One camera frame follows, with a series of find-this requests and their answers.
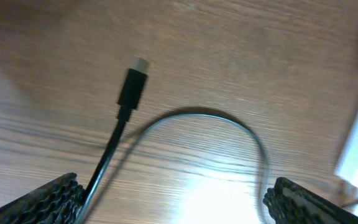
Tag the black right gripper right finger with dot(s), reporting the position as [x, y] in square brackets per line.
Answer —
[288, 202]

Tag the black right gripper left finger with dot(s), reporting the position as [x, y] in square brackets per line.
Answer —
[58, 201]

